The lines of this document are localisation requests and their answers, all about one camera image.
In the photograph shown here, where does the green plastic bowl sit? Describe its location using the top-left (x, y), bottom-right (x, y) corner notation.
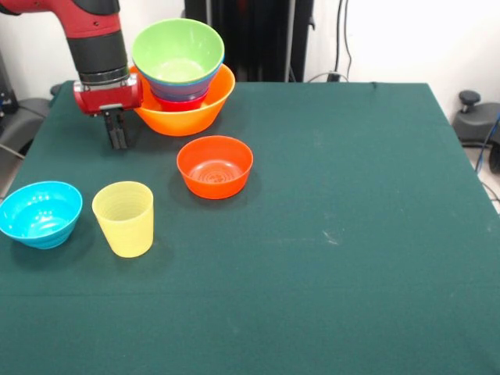
top-left (131, 18), bottom-right (227, 85)

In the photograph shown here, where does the small magenta plastic bowl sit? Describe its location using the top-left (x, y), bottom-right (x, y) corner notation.
top-left (155, 93), bottom-right (208, 113)

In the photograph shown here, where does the dark green tablecloth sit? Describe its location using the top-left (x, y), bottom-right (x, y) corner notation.
top-left (0, 80), bottom-right (500, 375)

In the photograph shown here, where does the large blue plastic bowl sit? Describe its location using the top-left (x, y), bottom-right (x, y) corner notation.
top-left (134, 54), bottom-right (227, 98)

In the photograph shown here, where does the small blue plastic bowl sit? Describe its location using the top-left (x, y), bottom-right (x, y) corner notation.
top-left (150, 84), bottom-right (211, 103)

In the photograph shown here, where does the small cyan plastic bowl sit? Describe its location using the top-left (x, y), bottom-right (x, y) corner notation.
top-left (0, 180), bottom-right (84, 250)

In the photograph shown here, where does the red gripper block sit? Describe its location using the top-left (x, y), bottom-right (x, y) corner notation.
top-left (73, 73), bottom-right (144, 151)

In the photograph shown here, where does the yellow plastic cup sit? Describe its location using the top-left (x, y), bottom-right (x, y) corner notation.
top-left (91, 180), bottom-right (155, 259)

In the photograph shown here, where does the small orange-red plastic bowl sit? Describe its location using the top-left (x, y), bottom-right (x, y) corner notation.
top-left (176, 135), bottom-right (255, 201)

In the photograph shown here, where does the large orange plastic bowl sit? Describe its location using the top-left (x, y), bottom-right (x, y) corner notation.
top-left (128, 63), bottom-right (237, 138)

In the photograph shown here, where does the black wall cable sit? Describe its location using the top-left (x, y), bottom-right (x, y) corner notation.
top-left (334, 0), bottom-right (355, 79)

